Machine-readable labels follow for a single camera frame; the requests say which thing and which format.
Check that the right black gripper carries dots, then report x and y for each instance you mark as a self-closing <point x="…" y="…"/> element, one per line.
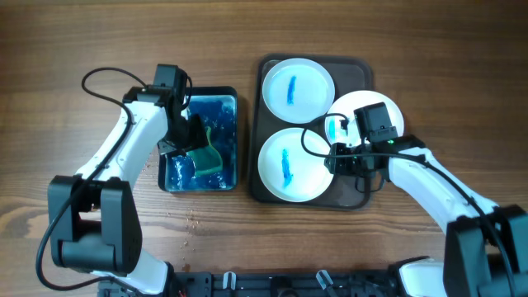
<point x="338" y="165"/>

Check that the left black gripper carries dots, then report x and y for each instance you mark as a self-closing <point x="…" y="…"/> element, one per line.
<point x="198" y="138"/>

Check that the green scrubbing sponge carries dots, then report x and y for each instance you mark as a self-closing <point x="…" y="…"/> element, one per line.
<point x="207" y="160"/>

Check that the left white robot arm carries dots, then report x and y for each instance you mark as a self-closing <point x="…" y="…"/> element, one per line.
<point x="94" y="226"/>

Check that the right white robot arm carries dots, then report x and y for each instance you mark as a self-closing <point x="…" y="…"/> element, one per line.
<point x="485" y="243"/>

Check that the dark brown serving tray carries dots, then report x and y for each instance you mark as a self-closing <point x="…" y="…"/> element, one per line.
<point x="344" y="193"/>

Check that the black tub of blue water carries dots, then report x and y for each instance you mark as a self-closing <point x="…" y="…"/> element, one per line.
<point x="217" y="107"/>

